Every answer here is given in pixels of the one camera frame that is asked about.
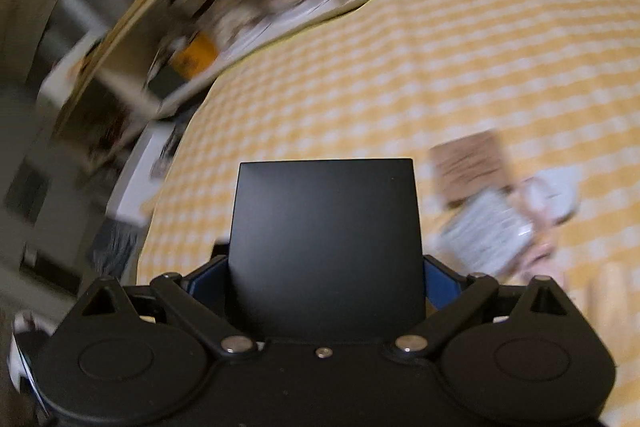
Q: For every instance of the yellow printed box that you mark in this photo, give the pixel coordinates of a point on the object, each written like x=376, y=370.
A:
x=194, y=57

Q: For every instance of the light wooden block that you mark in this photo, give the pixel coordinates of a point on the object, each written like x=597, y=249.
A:
x=609, y=311

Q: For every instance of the pink eyelash curler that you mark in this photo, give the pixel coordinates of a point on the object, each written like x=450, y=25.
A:
x=548, y=197

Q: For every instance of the small black box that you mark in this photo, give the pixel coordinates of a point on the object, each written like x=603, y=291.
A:
x=326, y=250

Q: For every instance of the yellow checkered tablecloth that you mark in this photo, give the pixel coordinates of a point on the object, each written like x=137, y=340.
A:
x=558, y=80

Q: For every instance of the white shallow box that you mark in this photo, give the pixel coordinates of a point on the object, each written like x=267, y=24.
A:
x=136, y=190

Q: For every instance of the white fan heater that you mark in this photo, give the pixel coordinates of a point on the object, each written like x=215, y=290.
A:
x=29, y=333

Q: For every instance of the clear plastic square case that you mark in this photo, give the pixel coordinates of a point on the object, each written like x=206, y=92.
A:
x=487, y=233

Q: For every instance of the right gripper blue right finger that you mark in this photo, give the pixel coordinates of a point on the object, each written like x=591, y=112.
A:
x=443, y=285

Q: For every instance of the carved wooden square coaster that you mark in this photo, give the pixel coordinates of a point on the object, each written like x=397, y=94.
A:
x=463, y=167

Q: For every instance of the folded denim cloth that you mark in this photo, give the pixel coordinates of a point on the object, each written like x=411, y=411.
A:
x=113, y=246

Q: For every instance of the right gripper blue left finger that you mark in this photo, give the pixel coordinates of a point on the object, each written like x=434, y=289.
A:
x=210, y=283

